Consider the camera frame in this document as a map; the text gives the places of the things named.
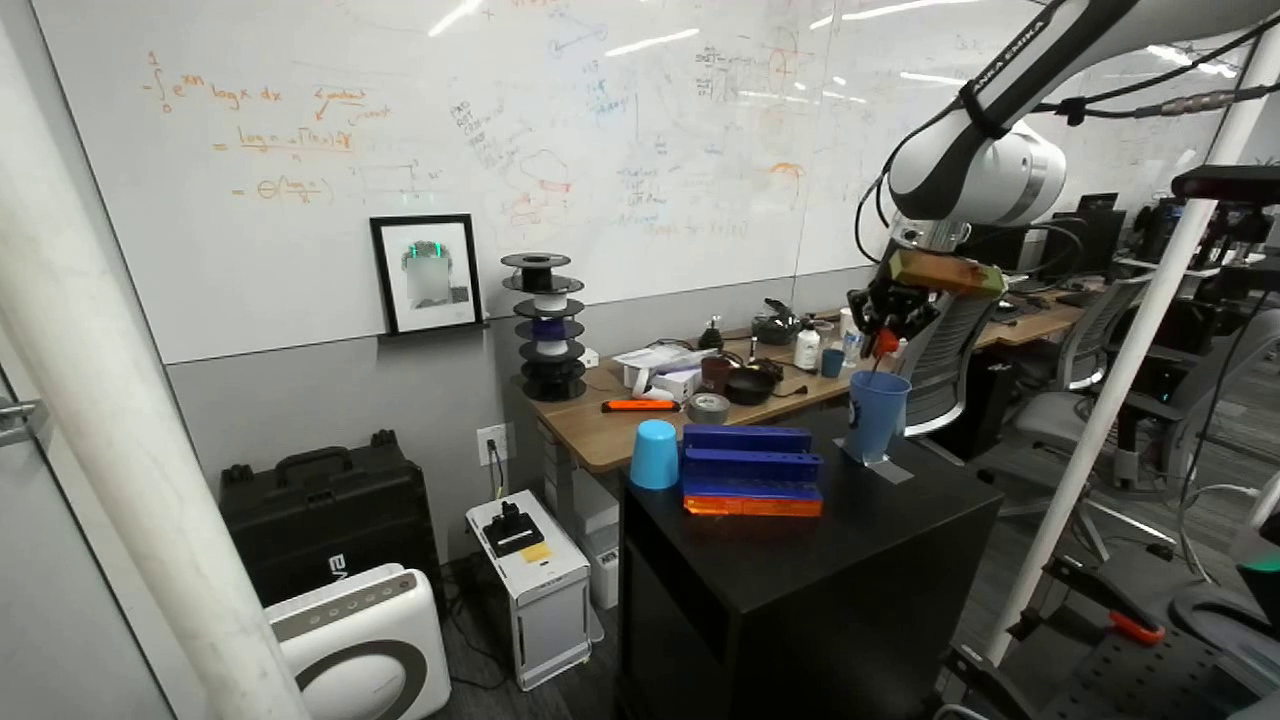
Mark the stack of filament spools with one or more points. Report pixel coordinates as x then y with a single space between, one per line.
546 324

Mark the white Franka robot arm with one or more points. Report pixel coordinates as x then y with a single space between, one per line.
994 175

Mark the light blue upturned cup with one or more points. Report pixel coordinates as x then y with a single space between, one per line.
652 459

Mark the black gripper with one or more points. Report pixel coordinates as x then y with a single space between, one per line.
897 306

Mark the black cabinet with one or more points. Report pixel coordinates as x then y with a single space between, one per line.
800 601

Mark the large whiteboard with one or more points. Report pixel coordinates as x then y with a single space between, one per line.
533 146

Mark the orange tool on desk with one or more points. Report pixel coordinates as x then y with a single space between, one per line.
639 404

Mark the thin white pole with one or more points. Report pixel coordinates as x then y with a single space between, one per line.
1095 425

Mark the silver metal tag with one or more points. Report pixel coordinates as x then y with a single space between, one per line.
890 471

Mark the black hard case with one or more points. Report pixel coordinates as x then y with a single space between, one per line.
325 512

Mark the grey tape roll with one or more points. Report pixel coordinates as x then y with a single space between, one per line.
711 404

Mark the grey office chair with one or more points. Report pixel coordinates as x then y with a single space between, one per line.
947 361

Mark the wooden desk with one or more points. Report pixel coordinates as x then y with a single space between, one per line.
603 425

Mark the white boxes pile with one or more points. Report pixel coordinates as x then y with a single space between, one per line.
659 364

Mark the black round bowl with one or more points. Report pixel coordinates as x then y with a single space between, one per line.
751 384

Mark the white box device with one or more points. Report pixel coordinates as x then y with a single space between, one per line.
530 586

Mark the thick white pole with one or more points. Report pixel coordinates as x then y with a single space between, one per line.
120 440

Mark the white air purifier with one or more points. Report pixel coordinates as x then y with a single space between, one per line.
363 645

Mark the white plastic bottle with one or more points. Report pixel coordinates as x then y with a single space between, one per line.
806 348

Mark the wooden stick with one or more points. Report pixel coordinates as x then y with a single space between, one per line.
771 404

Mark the blue and orange tool holder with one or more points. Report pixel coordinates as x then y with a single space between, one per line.
754 474

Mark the white wall outlet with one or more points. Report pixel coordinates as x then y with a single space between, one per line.
495 447

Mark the framed portrait picture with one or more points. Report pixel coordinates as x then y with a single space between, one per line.
427 272

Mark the blue plastic cup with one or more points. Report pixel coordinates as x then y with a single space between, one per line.
879 412

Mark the yellow taped wrist camera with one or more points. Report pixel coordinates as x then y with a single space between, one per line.
948 272

